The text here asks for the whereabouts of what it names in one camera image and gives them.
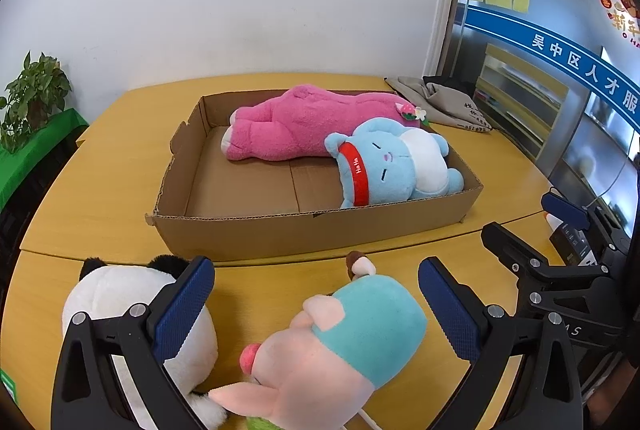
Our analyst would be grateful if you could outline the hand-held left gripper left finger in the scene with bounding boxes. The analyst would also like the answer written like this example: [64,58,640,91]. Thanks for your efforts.
[51,255,216,430]

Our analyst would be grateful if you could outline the pink pig plush teal hat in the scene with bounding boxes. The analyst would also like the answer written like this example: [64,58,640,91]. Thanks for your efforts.
[207,251,429,430]

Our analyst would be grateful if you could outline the green table cloth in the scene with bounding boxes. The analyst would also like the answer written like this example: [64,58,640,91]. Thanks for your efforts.
[0,108,90,211]

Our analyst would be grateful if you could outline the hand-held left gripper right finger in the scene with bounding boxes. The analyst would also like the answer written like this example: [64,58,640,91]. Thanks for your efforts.
[418,256,585,430]

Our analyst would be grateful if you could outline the green potted plant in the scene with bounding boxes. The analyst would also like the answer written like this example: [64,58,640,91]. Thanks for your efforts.
[0,51,74,151]

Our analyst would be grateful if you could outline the wooden desktop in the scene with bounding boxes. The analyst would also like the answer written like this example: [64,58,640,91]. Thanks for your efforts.
[0,74,601,430]

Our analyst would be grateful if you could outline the brown cardboard box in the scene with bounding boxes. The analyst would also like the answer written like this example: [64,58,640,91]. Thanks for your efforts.
[145,90,485,261]

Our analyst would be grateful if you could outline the blue window banner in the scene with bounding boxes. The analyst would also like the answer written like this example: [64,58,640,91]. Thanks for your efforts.
[465,4,640,133]

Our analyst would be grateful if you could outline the grey cloth bag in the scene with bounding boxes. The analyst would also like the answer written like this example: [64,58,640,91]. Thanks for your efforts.
[385,74,493,135]

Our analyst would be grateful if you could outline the red festive window sticker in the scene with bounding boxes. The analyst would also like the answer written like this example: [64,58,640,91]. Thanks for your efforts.
[595,0,640,41]

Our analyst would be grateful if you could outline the white panda plush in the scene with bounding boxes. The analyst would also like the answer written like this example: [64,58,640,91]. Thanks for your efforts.
[62,255,229,430]

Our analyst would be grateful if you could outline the blue plush red band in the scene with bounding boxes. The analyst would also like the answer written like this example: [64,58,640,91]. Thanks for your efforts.
[324,118,465,209]

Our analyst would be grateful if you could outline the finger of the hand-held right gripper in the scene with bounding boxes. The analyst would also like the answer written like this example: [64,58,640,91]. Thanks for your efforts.
[541,192,608,255]
[480,222,553,283]

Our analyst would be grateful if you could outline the yellow shelf unit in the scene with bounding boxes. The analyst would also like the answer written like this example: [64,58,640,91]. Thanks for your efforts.
[472,42,572,157]

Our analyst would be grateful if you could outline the pink bear plush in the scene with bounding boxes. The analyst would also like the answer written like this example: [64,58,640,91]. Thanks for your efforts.
[221,84,431,162]

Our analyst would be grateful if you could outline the green code sticker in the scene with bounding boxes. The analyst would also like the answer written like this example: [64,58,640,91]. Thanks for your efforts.
[0,370,18,406]

